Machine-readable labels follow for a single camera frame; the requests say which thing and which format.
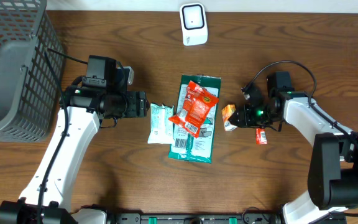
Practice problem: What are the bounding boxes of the red Hacks candy bag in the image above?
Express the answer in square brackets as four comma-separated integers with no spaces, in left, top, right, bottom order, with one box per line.
[169,81,219,138]

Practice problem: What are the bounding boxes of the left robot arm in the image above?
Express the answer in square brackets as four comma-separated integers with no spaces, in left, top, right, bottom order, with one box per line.
[0,55,149,223]

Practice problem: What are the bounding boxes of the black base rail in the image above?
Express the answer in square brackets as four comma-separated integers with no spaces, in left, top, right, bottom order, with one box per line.
[107,212,347,224]

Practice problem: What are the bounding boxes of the grey plastic mesh basket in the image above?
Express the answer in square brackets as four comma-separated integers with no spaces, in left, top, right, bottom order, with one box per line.
[0,0,64,142]

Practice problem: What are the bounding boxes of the orange box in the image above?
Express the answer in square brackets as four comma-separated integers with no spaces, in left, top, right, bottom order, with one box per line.
[222,105,236,131]

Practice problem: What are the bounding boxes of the green 3M glove package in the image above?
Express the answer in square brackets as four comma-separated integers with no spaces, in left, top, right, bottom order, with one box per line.
[168,75,221,164]

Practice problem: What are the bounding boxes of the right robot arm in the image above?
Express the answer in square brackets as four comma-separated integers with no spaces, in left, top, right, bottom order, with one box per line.
[229,72,358,223]

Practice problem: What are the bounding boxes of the white barcode scanner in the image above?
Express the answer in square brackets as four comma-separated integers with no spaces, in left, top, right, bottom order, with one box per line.
[179,2,208,46]

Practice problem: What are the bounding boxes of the white green small packet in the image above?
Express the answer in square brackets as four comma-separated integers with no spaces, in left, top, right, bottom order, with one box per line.
[147,103,175,144]

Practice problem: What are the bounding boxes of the red Nescafe packet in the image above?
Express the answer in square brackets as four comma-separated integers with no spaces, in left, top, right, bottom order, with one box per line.
[255,128,267,145]

